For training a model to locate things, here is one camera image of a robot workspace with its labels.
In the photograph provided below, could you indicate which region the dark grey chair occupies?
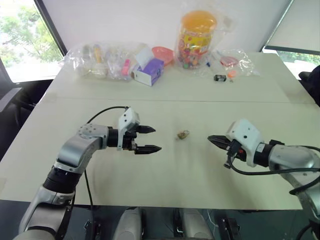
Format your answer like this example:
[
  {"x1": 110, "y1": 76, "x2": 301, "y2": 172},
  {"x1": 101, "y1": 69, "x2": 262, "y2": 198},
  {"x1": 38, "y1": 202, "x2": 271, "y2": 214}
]
[{"x1": 0, "y1": 86, "x2": 38, "y2": 161}]

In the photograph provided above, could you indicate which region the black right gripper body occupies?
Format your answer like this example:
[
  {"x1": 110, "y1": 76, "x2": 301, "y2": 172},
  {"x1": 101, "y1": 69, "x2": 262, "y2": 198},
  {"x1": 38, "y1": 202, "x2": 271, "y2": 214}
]
[{"x1": 225, "y1": 139, "x2": 248, "y2": 163}]

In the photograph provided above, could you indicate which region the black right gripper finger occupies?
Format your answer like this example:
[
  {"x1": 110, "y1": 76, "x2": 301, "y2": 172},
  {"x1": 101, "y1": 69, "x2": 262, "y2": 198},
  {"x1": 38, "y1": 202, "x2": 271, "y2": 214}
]
[
  {"x1": 211, "y1": 139, "x2": 230, "y2": 152},
  {"x1": 207, "y1": 134, "x2": 228, "y2": 144}
]

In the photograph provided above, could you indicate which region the black office chair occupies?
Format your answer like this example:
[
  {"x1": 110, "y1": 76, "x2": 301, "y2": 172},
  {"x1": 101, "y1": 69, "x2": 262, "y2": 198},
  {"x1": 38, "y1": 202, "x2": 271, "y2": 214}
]
[{"x1": 298, "y1": 64, "x2": 320, "y2": 107}]

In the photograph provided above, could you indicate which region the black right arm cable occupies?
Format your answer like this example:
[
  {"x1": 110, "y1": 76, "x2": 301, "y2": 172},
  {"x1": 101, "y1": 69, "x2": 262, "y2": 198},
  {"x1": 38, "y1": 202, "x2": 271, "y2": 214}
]
[{"x1": 223, "y1": 146, "x2": 320, "y2": 196}]

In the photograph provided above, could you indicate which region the pink red flat packet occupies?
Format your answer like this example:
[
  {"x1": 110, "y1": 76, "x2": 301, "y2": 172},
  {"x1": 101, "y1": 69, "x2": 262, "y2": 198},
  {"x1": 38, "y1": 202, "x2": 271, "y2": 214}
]
[{"x1": 219, "y1": 55, "x2": 240, "y2": 67}]

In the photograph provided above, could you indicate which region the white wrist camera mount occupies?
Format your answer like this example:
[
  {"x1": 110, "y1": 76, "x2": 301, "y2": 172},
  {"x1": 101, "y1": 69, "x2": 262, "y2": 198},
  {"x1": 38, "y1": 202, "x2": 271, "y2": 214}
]
[
  {"x1": 116, "y1": 107, "x2": 141, "y2": 152},
  {"x1": 225, "y1": 118, "x2": 262, "y2": 168}
]

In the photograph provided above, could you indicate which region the crumpled clear plastic bag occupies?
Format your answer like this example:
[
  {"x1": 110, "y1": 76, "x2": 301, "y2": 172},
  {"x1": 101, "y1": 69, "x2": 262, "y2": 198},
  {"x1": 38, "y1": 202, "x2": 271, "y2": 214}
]
[{"x1": 206, "y1": 48, "x2": 261, "y2": 78}]

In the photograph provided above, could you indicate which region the pink plastic bowl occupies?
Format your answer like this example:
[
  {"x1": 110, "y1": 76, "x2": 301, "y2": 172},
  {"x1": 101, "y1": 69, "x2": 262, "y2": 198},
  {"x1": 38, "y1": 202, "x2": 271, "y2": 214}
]
[{"x1": 151, "y1": 46, "x2": 175, "y2": 67}]

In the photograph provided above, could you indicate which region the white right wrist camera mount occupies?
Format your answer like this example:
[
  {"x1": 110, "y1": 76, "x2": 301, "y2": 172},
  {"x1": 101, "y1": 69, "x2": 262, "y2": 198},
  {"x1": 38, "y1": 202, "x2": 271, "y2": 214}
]
[{"x1": 225, "y1": 118, "x2": 262, "y2": 168}]

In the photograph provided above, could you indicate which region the clear plastic bag of toys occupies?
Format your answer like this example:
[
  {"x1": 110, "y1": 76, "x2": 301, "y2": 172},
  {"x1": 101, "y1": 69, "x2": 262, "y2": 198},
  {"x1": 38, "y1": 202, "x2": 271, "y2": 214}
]
[{"x1": 59, "y1": 40, "x2": 141, "y2": 81}]

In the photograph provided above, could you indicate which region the purple white tissue box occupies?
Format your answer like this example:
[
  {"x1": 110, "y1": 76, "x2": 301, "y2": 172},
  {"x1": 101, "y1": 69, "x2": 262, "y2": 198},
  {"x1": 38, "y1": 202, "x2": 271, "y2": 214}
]
[{"x1": 131, "y1": 46, "x2": 165, "y2": 87}]

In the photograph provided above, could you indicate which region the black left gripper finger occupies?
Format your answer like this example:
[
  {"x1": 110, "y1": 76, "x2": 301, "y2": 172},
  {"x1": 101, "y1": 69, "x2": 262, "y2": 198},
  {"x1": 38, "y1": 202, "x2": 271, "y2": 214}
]
[
  {"x1": 134, "y1": 144, "x2": 163, "y2": 155},
  {"x1": 138, "y1": 125, "x2": 157, "y2": 135}
]

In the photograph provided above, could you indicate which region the silver rounded shape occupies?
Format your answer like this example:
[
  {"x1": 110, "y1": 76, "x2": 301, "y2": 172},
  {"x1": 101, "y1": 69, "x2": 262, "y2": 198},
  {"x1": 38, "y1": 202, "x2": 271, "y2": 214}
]
[
  {"x1": 178, "y1": 208, "x2": 214, "y2": 240},
  {"x1": 116, "y1": 207, "x2": 143, "y2": 240}
]

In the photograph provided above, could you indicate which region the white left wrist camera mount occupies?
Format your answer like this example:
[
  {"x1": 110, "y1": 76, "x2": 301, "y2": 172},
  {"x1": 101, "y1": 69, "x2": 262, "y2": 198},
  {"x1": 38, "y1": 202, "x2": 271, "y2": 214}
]
[{"x1": 116, "y1": 107, "x2": 141, "y2": 152}]

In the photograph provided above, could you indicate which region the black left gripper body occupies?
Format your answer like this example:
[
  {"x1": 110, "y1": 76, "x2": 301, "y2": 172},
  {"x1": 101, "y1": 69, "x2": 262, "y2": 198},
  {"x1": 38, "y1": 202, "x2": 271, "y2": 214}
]
[{"x1": 122, "y1": 124, "x2": 141, "y2": 153}]

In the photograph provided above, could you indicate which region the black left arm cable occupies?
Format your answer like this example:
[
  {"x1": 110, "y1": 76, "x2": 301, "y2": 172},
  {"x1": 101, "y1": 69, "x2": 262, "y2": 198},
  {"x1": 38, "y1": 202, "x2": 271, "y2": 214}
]
[{"x1": 83, "y1": 106, "x2": 131, "y2": 210}]

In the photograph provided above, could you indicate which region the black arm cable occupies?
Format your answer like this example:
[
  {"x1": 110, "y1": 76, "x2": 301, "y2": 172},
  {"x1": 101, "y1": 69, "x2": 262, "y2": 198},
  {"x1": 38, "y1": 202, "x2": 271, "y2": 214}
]
[
  {"x1": 83, "y1": 106, "x2": 131, "y2": 210},
  {"x1": 223, "y1": 146, "x2": 320, "y2": 196}
]

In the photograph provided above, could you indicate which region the candy jar with orange lid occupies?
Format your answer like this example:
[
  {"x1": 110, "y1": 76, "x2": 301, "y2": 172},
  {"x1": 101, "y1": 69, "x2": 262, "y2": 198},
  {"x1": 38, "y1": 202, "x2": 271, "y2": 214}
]
[{"x1": 175, "y1": 9, "x2": 218, "y2": 70}]

